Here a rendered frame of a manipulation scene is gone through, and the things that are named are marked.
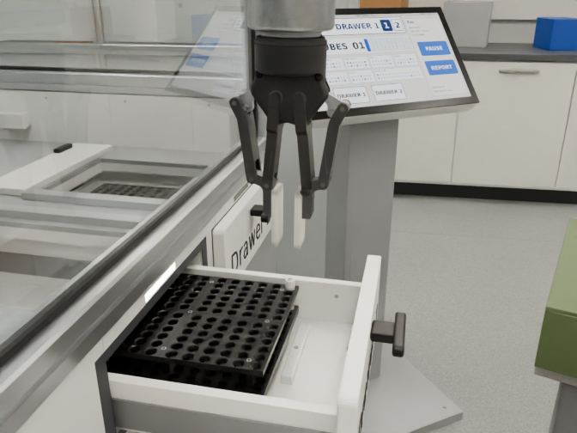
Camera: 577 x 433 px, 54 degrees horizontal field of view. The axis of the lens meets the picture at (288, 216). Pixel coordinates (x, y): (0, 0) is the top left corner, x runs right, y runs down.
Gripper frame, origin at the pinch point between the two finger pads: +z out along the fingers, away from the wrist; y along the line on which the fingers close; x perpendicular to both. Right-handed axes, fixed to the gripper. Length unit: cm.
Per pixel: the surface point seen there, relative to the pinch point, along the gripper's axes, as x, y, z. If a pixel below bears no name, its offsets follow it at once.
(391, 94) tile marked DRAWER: -87, -7, 0
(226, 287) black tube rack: 0.3, 7.8, 10.3
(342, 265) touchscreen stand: -90, 3, 51
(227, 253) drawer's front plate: -11.7, 11.7, 11.8
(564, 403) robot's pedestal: -18, -40, 34
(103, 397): 20.8, 13.3, 11.8
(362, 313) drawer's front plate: 7.1, -9.8, 7.3
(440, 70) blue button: -101, -19, -4
